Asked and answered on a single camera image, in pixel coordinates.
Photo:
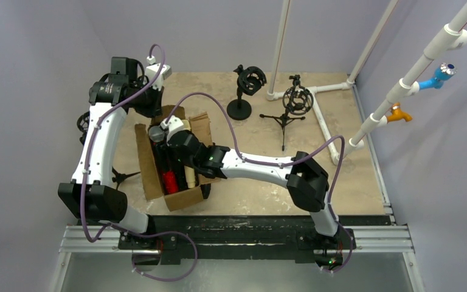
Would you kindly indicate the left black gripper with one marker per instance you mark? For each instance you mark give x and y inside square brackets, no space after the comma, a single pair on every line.
[145,102]

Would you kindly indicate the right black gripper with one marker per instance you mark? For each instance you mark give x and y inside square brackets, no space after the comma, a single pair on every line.
[168,146]

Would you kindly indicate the cream microphone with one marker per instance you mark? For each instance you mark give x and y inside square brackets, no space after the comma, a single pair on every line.
[190,177]

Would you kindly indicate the red glitter microphone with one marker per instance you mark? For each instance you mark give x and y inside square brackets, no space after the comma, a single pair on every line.
[169,178]

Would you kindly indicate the round base microphone stand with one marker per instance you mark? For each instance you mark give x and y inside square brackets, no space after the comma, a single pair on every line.
[249,81]

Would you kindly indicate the tripod shock mount stand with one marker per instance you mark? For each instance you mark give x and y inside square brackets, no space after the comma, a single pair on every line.
[297,101]

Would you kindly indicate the black glitter microphone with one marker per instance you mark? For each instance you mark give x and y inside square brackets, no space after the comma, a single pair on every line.
[155,134]

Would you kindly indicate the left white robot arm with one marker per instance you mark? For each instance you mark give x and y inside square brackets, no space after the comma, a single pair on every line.
[90,194]

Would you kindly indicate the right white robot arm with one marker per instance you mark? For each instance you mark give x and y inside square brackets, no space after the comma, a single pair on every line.
[304,179]

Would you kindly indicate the left tripod microphone stand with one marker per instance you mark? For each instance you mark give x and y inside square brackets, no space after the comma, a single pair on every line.
[100,167]

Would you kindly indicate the small black microphone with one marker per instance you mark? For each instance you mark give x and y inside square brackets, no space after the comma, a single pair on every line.
[205,189]

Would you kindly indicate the orange pipe fitting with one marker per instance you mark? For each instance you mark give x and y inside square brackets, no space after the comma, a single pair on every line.
[397,114]

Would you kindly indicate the blue pipe fitting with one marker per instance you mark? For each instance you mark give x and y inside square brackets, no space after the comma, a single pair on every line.
[444,72]

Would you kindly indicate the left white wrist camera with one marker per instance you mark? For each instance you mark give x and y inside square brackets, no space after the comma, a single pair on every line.
[156,73]

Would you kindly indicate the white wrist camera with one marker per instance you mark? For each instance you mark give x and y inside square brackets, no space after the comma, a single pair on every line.
[171,126]
[156,73]

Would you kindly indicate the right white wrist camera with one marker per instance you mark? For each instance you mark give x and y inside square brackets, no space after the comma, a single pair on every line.
[171,126]

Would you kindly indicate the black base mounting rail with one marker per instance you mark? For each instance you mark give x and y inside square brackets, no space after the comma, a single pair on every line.
[254,237]

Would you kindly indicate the aluminium rail frame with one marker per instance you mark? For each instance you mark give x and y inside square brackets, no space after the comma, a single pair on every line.
[374,239]

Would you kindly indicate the white PVC pipe frame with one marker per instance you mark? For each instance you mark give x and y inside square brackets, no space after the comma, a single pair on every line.
[396,58]

